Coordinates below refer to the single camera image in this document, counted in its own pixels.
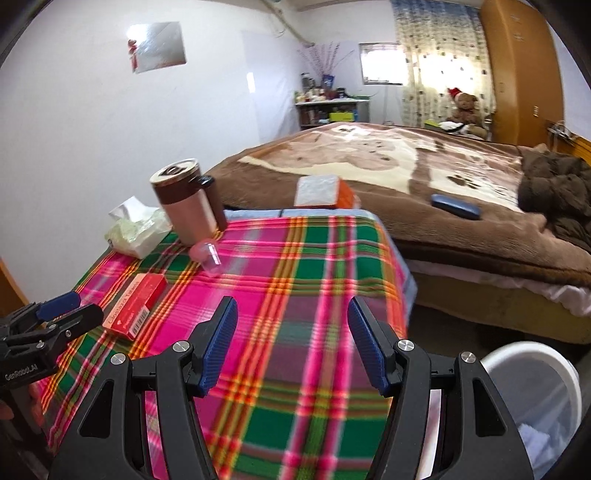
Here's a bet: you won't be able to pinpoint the brown teddy bear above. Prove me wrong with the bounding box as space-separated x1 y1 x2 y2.
447 88 486 131

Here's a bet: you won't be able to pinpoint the small pink transparent cup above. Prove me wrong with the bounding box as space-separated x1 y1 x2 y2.
190 239 225 278

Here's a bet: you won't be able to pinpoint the dark brown jacket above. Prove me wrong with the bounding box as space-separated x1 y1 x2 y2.
517 145 591 253

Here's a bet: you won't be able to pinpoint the white cables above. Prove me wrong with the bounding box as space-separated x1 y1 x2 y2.
545 119 574 140

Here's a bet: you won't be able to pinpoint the green white tissue pack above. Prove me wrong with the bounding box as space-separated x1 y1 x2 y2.
105 196 173 260

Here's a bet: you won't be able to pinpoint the patterned curtain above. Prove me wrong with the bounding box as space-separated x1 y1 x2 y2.
390 0 498 128

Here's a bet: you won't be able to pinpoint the pink brown travel mug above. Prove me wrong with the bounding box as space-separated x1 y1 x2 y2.
150 158 228 245

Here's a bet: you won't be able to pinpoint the red cardboard box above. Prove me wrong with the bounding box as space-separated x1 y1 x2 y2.
102 273 167 342

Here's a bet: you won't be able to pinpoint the pink green plaid tablecloth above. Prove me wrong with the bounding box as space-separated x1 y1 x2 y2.
39 210 419 480

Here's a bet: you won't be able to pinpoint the orange white tissue box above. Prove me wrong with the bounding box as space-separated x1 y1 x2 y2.
294 175 361 209

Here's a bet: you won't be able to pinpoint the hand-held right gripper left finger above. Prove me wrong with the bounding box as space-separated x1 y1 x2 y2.
48 296 239 480

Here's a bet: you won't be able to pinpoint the wooden headboard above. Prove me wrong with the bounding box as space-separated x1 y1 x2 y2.
566 136 591 168

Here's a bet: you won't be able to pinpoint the cluster of bottles and jars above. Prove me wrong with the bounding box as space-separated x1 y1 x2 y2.
295 71 362 103

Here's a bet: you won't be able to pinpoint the white shelf unit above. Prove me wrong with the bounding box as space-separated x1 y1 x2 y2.
295 98 371 131

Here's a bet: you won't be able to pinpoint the silver wall poster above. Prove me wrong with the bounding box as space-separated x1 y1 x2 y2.
128 21 187 75

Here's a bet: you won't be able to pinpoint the bed with brown blanket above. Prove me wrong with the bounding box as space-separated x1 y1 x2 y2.
210 122 591 278

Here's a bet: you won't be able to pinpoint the blue glasses case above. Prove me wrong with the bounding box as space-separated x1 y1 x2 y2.
431 194 482 219

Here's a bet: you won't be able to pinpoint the decorative branches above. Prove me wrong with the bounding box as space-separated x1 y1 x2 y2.
298 41 354 77

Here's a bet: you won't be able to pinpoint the wooden cabinet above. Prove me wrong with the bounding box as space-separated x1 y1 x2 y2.
0 258 31 319

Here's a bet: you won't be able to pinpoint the white plastic bin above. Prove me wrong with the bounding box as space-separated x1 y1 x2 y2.
480 340 583 480

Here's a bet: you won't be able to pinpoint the window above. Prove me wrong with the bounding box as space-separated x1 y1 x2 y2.
359 43 408 86

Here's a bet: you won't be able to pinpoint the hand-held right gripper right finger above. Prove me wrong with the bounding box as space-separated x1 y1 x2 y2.
347 296 534 480

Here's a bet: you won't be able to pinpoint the air conditioner pipe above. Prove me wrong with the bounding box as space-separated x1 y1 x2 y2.
259 0 315 48

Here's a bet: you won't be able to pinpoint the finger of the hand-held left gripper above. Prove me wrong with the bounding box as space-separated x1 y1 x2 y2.
28 305 105 352
11 292 82 332

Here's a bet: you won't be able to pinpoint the wooden wardrobe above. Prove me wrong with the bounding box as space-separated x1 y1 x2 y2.
480 0 567 147

